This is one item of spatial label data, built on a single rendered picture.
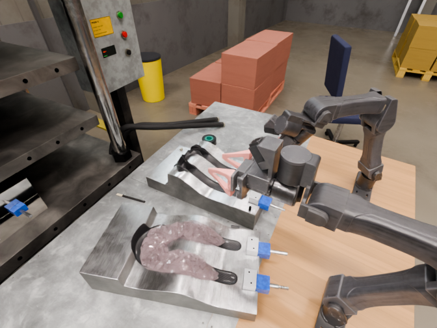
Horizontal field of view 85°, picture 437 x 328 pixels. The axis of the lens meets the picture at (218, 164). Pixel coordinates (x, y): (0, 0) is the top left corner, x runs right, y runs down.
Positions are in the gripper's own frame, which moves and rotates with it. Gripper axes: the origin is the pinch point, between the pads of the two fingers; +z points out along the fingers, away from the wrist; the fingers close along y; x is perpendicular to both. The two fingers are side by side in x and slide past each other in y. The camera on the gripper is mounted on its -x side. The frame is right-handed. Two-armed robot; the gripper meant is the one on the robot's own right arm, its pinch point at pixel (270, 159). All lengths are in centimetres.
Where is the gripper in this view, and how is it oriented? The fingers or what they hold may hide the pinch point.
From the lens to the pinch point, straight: 91.4
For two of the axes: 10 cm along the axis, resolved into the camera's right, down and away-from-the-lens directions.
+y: -4.6, 5.7, -6.8
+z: -4.4, 5.1, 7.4
